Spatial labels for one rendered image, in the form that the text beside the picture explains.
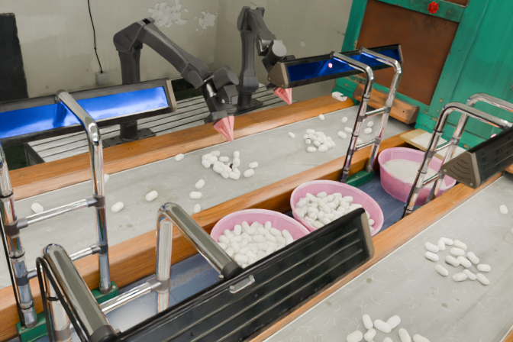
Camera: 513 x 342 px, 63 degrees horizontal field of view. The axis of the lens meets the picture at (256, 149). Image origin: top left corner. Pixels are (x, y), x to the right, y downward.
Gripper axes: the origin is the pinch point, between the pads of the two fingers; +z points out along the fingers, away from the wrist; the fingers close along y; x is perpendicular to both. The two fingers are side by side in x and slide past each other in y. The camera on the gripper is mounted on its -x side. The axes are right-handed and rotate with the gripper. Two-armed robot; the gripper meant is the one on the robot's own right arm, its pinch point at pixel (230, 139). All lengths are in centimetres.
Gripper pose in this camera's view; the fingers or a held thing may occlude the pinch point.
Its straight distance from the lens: 136.8
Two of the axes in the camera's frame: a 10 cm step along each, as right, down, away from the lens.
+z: 4.0, 9.1, -1.5
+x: -5.2, 3.6, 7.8
